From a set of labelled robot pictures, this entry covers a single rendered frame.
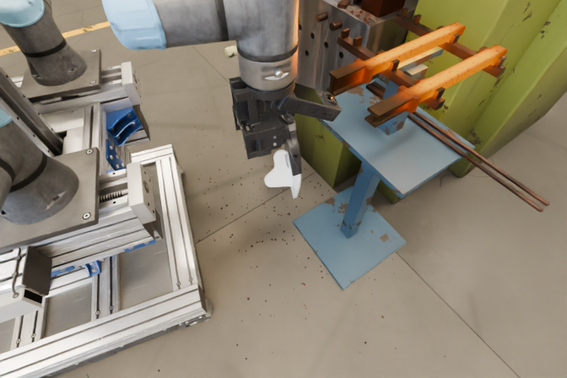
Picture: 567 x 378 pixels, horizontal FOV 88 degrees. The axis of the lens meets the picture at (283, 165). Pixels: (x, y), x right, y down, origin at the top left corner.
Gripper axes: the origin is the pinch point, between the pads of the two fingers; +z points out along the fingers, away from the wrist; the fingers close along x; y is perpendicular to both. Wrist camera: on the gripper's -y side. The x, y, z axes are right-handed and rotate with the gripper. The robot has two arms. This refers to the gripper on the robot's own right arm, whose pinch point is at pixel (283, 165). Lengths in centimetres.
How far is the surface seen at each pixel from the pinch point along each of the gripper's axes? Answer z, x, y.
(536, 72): 24, -27, -116
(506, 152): 93, -32, -158
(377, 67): -6.7, -13.1, -26.7
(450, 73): -7.3, -5.2, -39.2
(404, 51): -7.3, -15.7, -35.1
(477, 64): -7.3, -5.9, -46.9
